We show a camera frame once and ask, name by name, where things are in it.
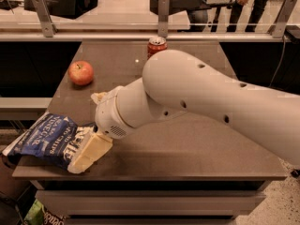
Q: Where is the metal rail bracket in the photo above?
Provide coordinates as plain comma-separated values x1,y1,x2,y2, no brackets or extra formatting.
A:
157,0,170,38
31,0,57,38
268,0,298,38

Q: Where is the black office chair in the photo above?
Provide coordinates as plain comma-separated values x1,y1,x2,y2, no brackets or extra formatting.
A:
150,0,233,32

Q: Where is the dark snack bag below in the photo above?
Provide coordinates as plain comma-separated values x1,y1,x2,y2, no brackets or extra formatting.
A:
42,208,65,225

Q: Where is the middle metal rail bracket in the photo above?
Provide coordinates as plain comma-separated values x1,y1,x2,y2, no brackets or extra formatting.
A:
157,0,170,38

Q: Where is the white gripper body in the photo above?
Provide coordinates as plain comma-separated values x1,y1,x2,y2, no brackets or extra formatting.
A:
95,86,128,139

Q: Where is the left metal rail bracket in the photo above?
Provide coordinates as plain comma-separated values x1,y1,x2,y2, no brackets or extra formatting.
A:
31,0,57,38

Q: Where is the blue kettle chip bag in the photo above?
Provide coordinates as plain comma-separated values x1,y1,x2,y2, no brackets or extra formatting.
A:
3,112,95,173

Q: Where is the red apple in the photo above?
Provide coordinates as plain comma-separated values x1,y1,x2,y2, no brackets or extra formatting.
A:
67,61,94,85

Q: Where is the green snack bag below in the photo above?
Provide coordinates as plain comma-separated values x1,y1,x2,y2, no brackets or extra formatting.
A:
24,200,44,225

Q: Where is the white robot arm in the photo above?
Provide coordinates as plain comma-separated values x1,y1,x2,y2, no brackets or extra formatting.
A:
67,50,300,173

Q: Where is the right metal rail bracket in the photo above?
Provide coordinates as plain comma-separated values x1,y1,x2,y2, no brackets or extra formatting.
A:
268,0,298,38

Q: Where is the red coca-cola can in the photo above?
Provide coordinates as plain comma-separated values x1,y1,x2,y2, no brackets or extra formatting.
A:
147,37,168,58

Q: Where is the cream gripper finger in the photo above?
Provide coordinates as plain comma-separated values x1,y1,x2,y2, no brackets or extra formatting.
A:
67,132,113,174
91,92,106,104

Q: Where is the person standing in background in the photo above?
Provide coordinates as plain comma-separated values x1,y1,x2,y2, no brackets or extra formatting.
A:
226,0,278,34

